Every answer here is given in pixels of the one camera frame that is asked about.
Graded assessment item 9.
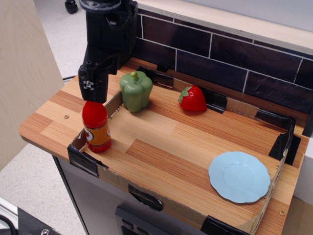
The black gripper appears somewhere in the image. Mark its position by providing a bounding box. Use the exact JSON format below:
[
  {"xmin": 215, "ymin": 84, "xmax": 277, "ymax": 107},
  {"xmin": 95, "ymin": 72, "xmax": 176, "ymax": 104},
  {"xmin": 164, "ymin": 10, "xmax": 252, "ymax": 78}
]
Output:
[{"xmin": 78, "ymin": 0, "xmax": 138, "ymax": 103}]

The red hot sauce bottle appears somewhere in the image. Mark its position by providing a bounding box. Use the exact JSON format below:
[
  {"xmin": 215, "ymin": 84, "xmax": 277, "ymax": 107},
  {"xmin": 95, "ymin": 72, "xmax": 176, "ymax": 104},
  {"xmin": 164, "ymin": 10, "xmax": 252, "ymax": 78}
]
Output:
[{"xmin": 82, "ymin": 101, "xmax": 111, "ymax": 153}]

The cardboard fence with black tape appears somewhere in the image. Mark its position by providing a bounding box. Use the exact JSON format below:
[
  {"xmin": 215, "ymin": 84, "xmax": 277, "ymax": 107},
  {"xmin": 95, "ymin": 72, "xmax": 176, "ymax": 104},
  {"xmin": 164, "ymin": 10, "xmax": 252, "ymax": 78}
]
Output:
[{"xmin": 68, "ymin": 67, "xmax": 301, "ymax": 235}]

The green toy bell pepper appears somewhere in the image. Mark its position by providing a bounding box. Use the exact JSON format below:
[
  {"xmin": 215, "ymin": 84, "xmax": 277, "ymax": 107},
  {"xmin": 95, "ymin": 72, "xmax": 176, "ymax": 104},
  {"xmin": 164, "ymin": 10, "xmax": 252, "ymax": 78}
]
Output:
[{"xmin": 119, "ymin": 70, "xmax": 153, "ymax": 113}]

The light wooden board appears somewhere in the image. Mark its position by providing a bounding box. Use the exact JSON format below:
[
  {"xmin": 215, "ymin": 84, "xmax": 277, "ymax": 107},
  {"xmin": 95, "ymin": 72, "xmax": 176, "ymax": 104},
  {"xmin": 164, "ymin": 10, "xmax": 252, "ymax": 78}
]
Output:
[{"xmin": 0, "ymin": 0, "xmax": 64, "ymax": 168}]

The black caster wheel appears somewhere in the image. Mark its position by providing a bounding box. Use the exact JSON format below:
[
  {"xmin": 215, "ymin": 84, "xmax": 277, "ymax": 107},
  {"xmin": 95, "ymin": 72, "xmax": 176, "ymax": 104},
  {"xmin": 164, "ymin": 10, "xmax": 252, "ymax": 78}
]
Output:
[{"xmin": 65, "ymin": 0, "xmax": 78, "ymax": 14}]

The red toy strawberry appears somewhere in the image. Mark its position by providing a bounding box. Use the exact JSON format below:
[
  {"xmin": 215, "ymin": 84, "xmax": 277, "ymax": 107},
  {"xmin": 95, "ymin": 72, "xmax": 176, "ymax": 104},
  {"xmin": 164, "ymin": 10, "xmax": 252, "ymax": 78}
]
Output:
[{"xmin": 179, "ymin": 85, "xmax": 207, "ymax": 111}]

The grey cabinet under table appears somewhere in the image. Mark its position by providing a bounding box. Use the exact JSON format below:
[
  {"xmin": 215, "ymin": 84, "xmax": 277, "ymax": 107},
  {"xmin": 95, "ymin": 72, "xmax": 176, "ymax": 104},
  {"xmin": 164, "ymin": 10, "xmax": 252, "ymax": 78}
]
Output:
[{"xmin": 54, "ymin": 158, "xmax": 201, "ymax": 235}]

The dark tile backsplash panel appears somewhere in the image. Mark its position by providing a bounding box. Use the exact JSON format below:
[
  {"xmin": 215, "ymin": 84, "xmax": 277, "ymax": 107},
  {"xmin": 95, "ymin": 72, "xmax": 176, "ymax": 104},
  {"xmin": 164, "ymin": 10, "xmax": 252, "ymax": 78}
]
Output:
[{"xmin": 117, "ymin": 0, "xmax": 313, "ymax": 137}]

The light blue plastic plate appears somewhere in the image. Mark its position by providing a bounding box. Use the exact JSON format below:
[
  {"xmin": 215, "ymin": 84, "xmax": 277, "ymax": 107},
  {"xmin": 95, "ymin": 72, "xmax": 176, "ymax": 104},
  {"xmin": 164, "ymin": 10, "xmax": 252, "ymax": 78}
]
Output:
[{"xmin": 208, "ymin": 151, "xmax": 271, "ymax": 204}]

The black equipment with cable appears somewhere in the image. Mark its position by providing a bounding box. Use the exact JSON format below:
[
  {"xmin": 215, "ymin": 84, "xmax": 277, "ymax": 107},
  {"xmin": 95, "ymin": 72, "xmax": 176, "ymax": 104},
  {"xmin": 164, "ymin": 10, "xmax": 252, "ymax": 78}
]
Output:
[{"xmin": 0, "ymin": 207, "xmax": 60, "ymax": 235}]

